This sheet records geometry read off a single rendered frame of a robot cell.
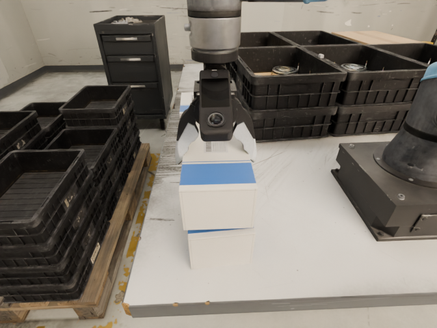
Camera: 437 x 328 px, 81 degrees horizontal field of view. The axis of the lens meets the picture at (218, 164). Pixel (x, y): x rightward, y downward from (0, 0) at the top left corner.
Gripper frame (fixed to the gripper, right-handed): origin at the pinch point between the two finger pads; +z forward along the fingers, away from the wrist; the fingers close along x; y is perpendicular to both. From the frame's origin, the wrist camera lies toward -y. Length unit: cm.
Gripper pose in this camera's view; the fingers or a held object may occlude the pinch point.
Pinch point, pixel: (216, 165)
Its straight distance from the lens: 48.4
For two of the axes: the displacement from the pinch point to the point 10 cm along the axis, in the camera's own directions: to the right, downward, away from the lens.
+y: -0.4, -5.7, 8.2
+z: 0.0, 8.2, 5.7
